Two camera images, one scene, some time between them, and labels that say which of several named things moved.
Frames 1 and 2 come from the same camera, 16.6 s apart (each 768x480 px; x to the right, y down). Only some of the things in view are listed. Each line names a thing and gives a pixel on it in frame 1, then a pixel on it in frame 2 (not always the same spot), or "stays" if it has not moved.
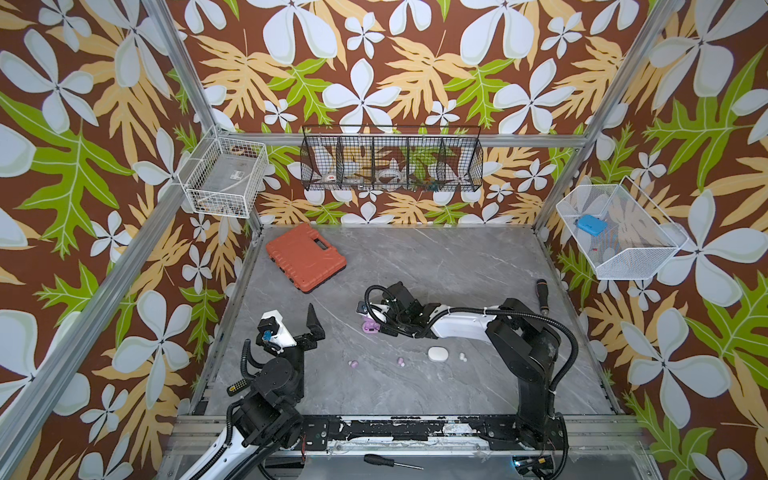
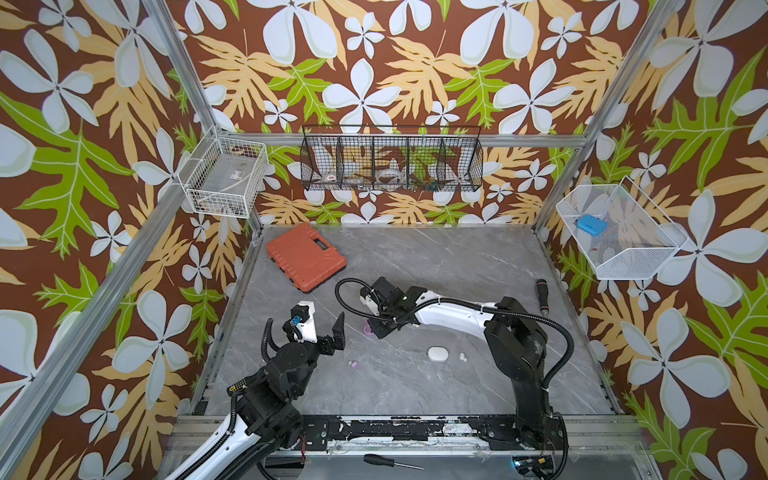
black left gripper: x=307 y=344 -> x=328 y=347
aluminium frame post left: x=193 y=78 stays
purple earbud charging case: x=369 y=326 stays
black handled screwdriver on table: x=542 y=291 stays
